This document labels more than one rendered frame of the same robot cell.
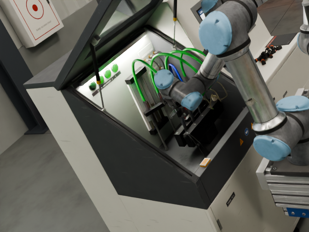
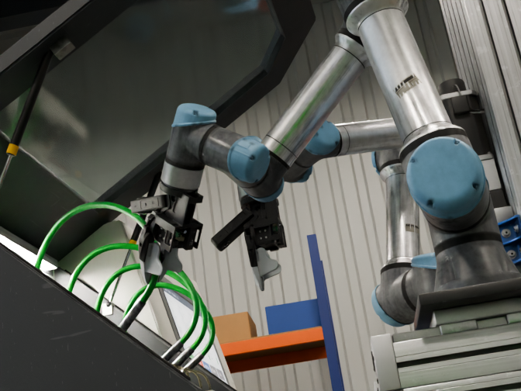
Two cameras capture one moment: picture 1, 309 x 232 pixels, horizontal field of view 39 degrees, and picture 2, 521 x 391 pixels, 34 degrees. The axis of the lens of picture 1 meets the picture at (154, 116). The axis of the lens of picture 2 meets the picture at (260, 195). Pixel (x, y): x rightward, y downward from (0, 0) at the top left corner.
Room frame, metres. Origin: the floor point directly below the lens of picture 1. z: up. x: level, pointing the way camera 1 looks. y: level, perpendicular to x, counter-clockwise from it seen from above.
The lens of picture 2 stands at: (0.41, 0.68, 0.72)
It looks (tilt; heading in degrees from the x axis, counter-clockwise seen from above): 22 degrees up; 322
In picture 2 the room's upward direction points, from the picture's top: 8 degrees counter-clockwise
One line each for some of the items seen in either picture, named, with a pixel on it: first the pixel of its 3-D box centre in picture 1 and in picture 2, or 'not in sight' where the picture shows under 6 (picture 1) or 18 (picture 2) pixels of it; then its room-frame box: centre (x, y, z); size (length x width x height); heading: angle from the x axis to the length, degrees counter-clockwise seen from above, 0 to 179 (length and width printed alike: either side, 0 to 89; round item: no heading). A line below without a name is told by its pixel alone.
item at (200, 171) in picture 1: (232, 147); not in sight; (1.82, -0.28, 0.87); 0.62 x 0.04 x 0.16; 133
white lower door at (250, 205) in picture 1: (259, 212); not in sight; (1.81, -0.29, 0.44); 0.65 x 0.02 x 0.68; 133
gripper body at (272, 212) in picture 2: not in sight; (262, 224); (1.84, -0.42, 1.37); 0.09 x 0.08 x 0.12; 42
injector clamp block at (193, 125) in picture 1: (202, 127); not in sight; (2.08, -0.21, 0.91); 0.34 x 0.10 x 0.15; 133
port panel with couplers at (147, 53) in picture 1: (157, 71); not in sight; (2.35, -0.12, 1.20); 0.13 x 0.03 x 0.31; 133
